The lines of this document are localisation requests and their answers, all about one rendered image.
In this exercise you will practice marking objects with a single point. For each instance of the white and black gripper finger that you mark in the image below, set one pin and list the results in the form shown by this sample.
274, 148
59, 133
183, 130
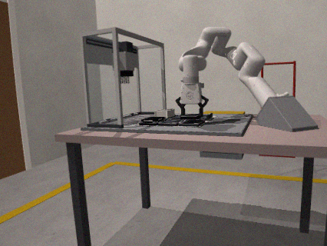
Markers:
202, 105
181, 106

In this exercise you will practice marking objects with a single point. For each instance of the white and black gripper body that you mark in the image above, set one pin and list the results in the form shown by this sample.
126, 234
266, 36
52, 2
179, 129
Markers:
191, 94

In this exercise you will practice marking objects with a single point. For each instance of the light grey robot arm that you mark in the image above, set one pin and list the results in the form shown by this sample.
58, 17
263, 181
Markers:
245, 59

